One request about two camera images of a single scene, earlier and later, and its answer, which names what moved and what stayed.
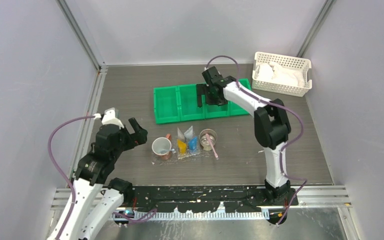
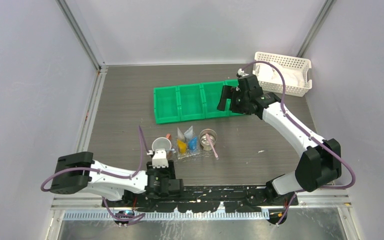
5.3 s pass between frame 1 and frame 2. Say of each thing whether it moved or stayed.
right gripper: moved
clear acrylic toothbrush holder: stayed
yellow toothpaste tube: stayed
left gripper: moved
